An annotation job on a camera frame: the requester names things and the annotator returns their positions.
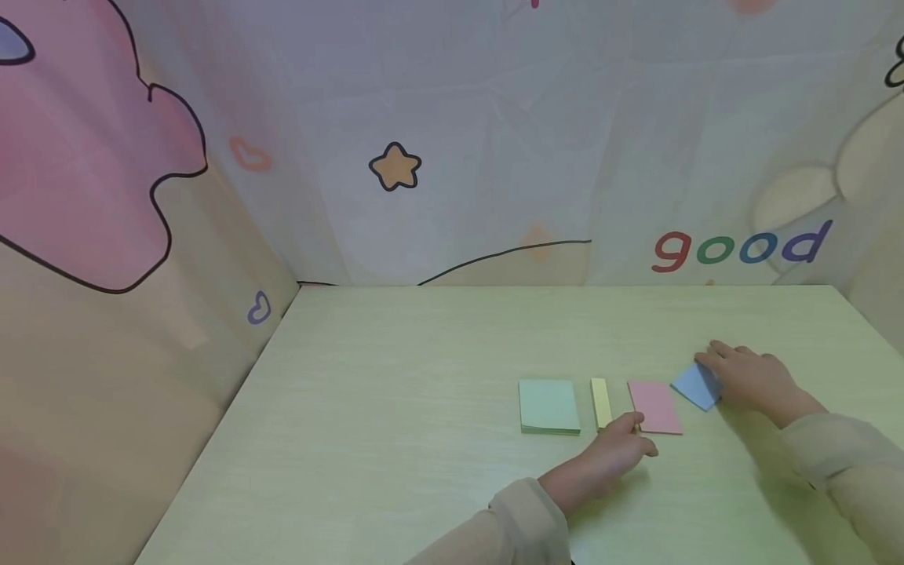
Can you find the person's left hand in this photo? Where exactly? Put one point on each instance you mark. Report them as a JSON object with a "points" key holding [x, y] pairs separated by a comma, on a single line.
{"points": [[607, 459]]}

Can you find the person's left fingers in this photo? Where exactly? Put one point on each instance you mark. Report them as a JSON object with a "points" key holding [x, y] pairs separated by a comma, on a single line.
{"points": [[639, 435]]}

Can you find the person's right fingers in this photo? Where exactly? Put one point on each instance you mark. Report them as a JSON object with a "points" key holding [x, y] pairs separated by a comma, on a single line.
{"points": [[717, 361]]}

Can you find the yellow sticky note pad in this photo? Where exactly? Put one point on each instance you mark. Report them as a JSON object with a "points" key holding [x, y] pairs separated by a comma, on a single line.
{"points": [[601, 402]]}

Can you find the green sticky note pad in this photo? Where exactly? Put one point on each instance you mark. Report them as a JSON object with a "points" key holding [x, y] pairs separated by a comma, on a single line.
{"points": [[548, 406]]}

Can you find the person's right hand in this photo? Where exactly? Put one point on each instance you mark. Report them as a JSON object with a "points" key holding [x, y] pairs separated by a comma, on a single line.
{"points": [[756, 380]]}

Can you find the pink sticky note pad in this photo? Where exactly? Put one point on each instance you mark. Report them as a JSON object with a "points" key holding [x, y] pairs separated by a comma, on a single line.
{"points": [[657, 406]]}

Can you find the person's left forearm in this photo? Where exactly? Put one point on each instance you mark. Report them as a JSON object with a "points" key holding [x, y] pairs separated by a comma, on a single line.
{"points": [[508, 524]]}

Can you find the blue sticky note pad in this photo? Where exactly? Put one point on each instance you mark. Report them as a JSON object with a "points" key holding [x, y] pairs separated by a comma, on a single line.
{"points": [[696, 386]]}

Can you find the person's right forearm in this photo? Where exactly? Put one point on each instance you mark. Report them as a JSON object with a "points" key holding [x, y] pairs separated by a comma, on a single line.
{"points": [[840, 471]]}

